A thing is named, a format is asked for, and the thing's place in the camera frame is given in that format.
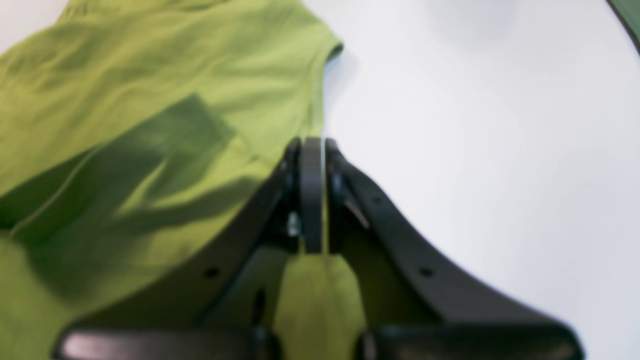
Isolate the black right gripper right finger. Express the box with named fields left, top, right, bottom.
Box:
left=325, top=139, right=586, bottom=360

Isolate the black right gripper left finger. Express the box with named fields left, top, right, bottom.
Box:
left=52, top=137, right=323, bottom=360

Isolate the green T-shirt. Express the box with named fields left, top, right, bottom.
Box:
left=0, top=0, right=343, bottom=360

